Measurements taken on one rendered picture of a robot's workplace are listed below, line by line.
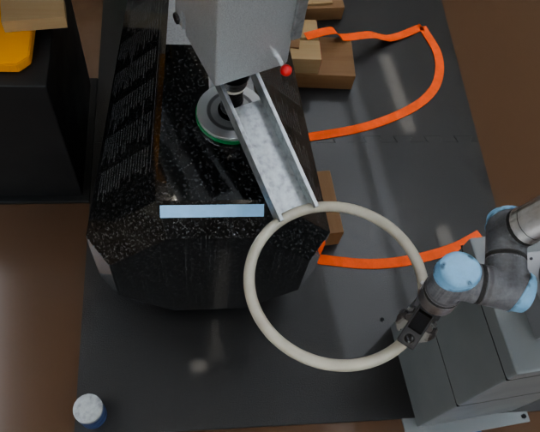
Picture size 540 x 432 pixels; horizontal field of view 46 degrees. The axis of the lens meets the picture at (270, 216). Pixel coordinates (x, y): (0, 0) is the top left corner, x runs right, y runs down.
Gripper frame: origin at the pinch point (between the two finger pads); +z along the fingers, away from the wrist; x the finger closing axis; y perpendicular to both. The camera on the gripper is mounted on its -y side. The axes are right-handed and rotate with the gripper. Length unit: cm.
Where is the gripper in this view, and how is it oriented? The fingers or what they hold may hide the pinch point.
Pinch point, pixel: (408, 335)
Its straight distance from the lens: 172.0
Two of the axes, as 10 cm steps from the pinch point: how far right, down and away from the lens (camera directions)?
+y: 5.4, -6.9, 4.8
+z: -0.9, 5.1, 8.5
